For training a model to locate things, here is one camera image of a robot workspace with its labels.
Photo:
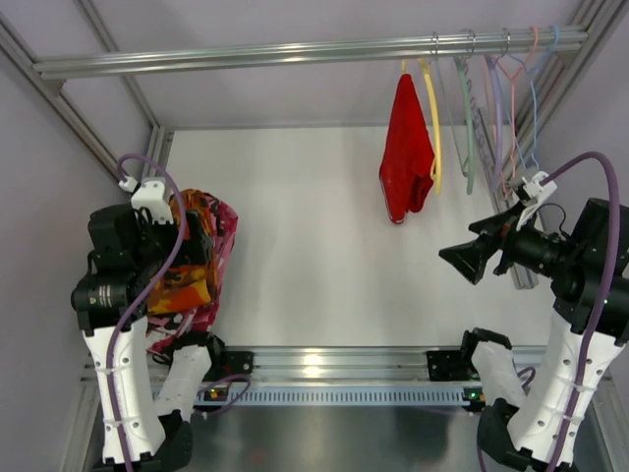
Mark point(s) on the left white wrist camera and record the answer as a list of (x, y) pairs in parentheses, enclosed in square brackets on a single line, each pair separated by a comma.
[(151, 195)]

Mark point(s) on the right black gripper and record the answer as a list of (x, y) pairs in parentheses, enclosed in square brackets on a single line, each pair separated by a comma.
[(502, 243)]

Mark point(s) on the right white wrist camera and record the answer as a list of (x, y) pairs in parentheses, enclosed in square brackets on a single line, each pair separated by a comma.
[(533, 191)]

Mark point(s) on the pink hanger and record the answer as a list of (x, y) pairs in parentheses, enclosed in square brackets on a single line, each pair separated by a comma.
[(513, 81)]

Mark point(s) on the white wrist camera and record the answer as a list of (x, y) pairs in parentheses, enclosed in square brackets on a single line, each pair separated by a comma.
[(151, 195), (533, 191)]

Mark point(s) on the red trousers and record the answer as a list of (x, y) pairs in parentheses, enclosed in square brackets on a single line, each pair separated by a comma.
[(404, 173)]

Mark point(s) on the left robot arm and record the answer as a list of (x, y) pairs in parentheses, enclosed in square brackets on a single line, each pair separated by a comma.
[(146, 307)]

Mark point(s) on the grey slotted cable duct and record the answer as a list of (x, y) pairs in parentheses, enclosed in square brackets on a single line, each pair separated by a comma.
[(439, 396)]

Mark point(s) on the orange camouflage garment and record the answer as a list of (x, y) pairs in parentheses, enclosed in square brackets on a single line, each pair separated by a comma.
[(184, 288)]

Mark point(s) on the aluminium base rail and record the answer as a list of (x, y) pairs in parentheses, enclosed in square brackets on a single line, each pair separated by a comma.
[(343, 365)]

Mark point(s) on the pink camouflage garment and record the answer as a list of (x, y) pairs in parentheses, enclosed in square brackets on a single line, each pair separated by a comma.
[(163, 331)]

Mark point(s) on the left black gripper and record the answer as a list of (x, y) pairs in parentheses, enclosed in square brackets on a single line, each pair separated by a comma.
[(195, 236)]

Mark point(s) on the purple hanger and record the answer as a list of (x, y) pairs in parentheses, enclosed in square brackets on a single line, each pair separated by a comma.
[(497, 98)]

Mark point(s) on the yellow hanger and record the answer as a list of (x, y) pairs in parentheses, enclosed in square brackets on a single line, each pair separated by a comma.
[(436, 167)]

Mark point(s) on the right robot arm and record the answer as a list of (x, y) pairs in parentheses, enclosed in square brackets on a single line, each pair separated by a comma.
[(535, 426)]

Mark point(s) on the green hanger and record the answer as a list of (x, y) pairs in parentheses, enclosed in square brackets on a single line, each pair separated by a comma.
[(468, 163)]

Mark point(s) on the aluminium hanging rail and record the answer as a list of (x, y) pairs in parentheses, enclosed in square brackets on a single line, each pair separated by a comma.
[(466, 43)]

